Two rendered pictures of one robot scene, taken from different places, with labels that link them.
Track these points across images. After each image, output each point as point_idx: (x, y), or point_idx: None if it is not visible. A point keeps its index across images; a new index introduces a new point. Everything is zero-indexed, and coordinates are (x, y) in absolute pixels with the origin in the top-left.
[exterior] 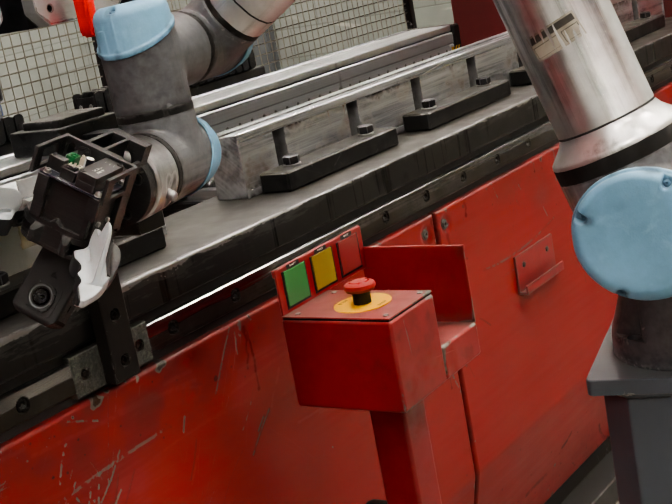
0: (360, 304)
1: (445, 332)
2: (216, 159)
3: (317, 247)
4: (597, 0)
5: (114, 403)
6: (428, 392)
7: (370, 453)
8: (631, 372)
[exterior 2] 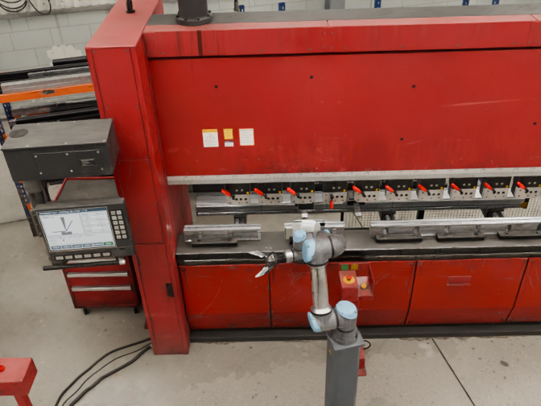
0: (347, 279)
1: (365, 292)
2: None
3: (354, 263)
4: (318, 293)
5: (304, 265)
6: (349, 300)
7: None
8: (329, 331)
